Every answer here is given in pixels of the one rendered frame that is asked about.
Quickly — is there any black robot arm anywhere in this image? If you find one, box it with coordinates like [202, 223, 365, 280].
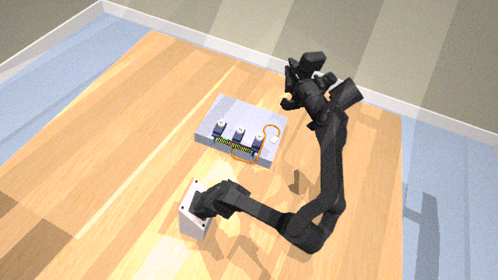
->
[188, 77, 363, 254]

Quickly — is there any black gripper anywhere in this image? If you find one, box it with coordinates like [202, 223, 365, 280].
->
[280, 51, 327, 110]

